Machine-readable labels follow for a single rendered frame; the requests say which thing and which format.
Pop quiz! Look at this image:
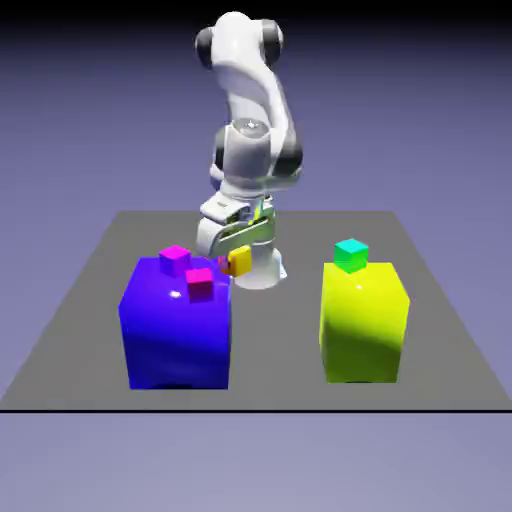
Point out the small magenta cube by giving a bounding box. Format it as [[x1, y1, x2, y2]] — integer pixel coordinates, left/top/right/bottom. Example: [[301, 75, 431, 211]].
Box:
[[158, 244, 193, 278]]

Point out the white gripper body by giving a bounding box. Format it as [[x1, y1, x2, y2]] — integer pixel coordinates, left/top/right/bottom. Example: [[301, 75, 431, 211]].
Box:
[[195, 206, 278, 258]]

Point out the small teal cube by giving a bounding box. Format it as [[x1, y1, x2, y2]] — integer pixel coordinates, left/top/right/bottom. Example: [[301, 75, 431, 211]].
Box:
[[333, 238, 370, 275]]

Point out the large yellow box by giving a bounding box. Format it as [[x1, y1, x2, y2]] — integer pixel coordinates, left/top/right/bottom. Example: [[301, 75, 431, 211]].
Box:
[[318, 261, 412, 386]]

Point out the large blue box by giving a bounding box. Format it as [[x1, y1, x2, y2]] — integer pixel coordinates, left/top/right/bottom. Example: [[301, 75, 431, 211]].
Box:
[[118, 255, 234, 391]]

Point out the small pink cube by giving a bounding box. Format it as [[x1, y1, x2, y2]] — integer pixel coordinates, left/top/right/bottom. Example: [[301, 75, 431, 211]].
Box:
[[185, 267, 215, 304]]

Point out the small yellow cube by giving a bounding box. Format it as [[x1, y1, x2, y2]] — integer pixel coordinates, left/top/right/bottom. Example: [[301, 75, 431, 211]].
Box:
[[228, 245, 254, 278]]

